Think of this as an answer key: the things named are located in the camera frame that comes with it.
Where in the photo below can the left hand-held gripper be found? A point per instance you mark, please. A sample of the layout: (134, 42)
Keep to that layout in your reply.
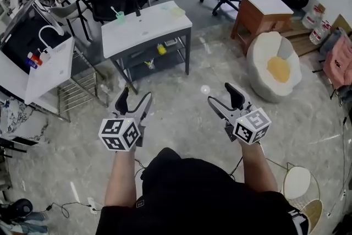
(118, 133)

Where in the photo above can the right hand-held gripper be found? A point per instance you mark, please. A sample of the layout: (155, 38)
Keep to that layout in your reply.
(251, 126)

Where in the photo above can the person's left forearm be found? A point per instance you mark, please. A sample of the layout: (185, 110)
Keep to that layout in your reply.
(121, 179)

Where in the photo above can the person's right forearm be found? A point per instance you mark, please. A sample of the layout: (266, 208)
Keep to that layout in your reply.
(258, 168)

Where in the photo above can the egg-shaped white beanbag seat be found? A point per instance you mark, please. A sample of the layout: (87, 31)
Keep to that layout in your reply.
(272, 68)

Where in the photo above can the yellow item on shelf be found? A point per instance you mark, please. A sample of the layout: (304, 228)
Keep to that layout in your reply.
(161, 49)

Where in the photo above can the small white basket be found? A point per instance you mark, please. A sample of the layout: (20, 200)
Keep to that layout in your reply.
(170, 42)

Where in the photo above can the wooden cabinet white top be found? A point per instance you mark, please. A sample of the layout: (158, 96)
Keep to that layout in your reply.
(261, 19)

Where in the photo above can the green cup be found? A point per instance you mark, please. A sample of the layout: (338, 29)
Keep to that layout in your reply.
(120, 16)

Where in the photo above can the black basin faucet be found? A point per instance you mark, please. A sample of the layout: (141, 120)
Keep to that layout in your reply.
(137, 9)

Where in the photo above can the wooden platform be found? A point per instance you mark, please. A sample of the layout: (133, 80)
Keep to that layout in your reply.
(301, 38)

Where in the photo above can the white kitchen sink counter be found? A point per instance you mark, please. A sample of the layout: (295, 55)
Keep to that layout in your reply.
(41, 74)

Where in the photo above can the white toothbrush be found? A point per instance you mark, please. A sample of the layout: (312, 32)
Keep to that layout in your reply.
(113, 9)

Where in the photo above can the person's black shirt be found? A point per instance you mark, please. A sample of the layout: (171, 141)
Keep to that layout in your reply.
(198, 198)

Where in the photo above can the white soap bottle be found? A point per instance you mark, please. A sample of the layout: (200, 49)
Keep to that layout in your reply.
(44, 55)

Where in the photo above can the yellow-green soap dish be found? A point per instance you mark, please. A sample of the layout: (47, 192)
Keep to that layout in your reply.
(177, 11)

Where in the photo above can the white power strip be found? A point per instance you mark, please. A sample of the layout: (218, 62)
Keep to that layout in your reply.
(92, 205)

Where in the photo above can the large clear water bottle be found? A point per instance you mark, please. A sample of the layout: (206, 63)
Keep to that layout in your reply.
(312, 17)
(319, 33)

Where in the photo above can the grey shell chair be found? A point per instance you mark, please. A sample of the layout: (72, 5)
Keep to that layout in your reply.
(66, 12)

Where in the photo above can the marble pattern table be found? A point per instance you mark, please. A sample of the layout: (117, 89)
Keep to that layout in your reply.
(19, 121)

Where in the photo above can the white curved faucet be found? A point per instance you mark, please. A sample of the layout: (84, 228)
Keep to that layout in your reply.
(44, 31)

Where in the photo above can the pink cloth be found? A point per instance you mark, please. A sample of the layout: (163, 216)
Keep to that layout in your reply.
(339, 60)

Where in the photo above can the black round device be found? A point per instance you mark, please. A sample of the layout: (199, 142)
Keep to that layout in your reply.
(17, 207)

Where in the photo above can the white washbasin dark frame cabinet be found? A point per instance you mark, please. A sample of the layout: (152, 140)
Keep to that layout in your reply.
(145, 30)

